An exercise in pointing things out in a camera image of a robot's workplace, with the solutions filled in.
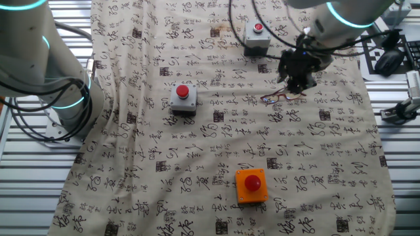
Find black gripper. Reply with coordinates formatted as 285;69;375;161
277;49;324;94

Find dark red framed glasses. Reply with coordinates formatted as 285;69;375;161
261;85;308;105

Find grey box small red button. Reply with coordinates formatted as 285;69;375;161
243;20;272;57

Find black white marker sheet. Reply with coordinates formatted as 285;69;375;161
356;33;415;82

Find black computer mouse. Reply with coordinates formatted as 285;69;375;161
374;47;406;77

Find grey box large red button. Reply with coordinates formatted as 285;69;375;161
169;83;198;116

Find beige calligraphy print cloth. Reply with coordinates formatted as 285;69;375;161
47;0;397;236

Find orange box red button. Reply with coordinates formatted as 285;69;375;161
234;168;269;205

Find black keyboard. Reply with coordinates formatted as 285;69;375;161
404;40;420;71

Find grey box green button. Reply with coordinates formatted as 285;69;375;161
380;0;412;26

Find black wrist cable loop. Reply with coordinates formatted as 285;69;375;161
228;0;403;60

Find camera mount clamp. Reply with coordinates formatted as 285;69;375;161
379;97;420;125

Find black base cable bundle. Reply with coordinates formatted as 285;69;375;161
0;77;93;142

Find grey cable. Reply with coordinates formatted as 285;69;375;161
54;21;93;42

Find metal base plate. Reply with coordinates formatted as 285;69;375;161
44;116;87;149

